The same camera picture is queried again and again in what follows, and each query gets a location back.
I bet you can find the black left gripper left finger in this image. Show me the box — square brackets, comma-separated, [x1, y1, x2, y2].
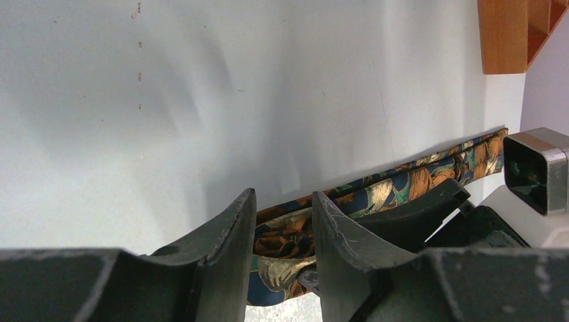
[1, 189, 256, 321]

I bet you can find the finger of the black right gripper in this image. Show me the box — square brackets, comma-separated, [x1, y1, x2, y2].
[297, 178, 472, 294]

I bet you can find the dark floral patterned tie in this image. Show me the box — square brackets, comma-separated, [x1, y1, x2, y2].
[247, 128, 509, 307]

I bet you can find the orange compartment tray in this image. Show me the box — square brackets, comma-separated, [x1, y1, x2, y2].
[477, 0, 568, 74]

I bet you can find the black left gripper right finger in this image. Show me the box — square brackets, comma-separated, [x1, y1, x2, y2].
[313, 192, 568, 321]

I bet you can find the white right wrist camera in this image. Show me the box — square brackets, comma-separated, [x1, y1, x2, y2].
[481, 127, 568, 248]

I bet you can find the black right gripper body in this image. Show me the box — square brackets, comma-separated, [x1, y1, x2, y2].
[425, 205, 530, 248]

